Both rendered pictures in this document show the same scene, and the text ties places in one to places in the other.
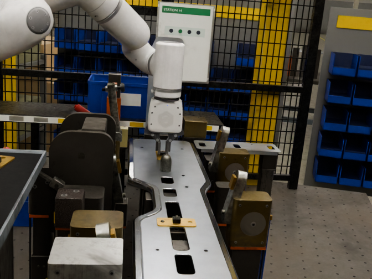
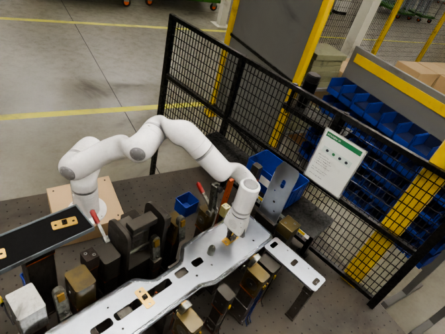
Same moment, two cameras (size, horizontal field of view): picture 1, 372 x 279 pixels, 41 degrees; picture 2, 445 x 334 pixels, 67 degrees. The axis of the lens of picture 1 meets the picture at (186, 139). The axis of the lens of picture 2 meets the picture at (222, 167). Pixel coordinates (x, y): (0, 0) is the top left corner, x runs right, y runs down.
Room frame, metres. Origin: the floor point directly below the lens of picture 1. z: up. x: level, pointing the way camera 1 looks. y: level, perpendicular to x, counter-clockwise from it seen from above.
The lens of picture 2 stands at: (0.59, -0.54, 2.18)
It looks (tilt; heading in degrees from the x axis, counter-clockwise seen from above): 37 degrees down; 42
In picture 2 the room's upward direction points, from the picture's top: 16 degrees clockwise
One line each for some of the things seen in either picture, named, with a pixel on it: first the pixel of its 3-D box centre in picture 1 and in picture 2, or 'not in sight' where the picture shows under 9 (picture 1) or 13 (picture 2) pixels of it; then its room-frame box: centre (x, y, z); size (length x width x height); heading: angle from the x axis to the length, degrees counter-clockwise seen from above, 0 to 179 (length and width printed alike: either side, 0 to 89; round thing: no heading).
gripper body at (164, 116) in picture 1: (165, 112); (237, 219); (1.45, 0.07, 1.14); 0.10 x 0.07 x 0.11; 97
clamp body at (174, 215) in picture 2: not in sight; (168, 243); (1.24, 0.25, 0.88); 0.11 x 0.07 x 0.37; 98
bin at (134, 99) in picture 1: (129, 96); (275, 178); (1.86, 0.23, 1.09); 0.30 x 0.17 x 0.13; 97
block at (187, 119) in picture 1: (190, 166); (278, 246); (1.73, -0.03, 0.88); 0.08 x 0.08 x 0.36; 8
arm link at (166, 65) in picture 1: (168, 64); (246, 195); (1.45, 0.07, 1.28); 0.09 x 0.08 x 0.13; 41
